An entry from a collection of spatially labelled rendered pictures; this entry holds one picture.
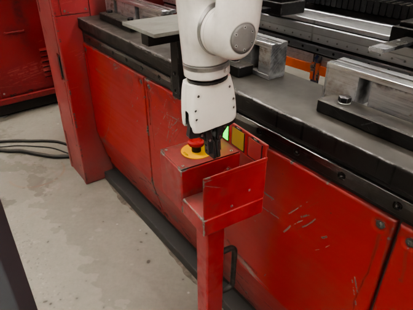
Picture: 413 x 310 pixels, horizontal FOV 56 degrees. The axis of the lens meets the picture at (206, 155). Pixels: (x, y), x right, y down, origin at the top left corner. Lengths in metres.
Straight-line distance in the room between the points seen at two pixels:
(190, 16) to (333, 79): 0.41
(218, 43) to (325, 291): 0.66
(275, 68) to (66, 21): 1.12
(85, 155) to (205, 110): 1.49
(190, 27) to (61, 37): 1.32
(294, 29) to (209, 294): 0.85
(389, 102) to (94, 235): 1.42
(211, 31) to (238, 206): 0.40
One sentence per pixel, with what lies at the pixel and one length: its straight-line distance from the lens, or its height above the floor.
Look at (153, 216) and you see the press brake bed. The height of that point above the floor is 0.05.
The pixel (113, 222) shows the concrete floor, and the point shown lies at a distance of 1.95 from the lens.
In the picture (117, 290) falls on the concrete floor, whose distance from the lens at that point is 1.65.
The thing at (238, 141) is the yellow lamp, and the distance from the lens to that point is 0.89.
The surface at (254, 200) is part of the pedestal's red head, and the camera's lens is 0.87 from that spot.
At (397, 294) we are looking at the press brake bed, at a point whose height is 0.61.
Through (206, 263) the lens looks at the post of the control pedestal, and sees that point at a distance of 1.03.
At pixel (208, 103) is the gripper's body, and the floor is 0.95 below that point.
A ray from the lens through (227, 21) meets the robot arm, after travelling 0.58.
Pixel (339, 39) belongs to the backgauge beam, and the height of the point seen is 0.95.
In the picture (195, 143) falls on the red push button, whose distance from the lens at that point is 0.88.
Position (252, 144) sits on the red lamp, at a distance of 0.85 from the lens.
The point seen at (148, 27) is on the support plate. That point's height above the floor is 1.00.
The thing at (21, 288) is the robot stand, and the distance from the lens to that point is 0.70.
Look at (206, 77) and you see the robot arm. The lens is 0.68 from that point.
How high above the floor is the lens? 1.23
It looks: 31 degrees down
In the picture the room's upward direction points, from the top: straight up
